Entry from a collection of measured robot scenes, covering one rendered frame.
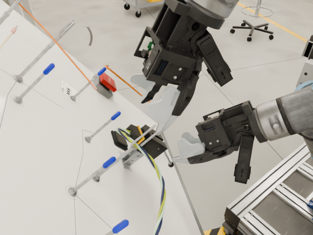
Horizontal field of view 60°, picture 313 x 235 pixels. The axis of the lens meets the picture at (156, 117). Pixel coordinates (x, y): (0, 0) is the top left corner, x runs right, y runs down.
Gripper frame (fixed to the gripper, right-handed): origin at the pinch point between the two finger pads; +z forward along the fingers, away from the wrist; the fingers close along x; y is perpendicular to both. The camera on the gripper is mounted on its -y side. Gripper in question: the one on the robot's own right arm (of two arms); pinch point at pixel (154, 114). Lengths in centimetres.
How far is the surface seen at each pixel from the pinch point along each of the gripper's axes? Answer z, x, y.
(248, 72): 50, -164, -209
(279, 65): 32, -165, -246
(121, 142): 13.0, -5.0, 0.1
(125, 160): 13.9, -0.6, -0.1
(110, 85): 10.7, -23.5, -0.5
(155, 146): 6.6, 1.7, -3.0
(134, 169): 15.2, 0.5, -2.4
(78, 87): 10.1, -18.9, 8.6
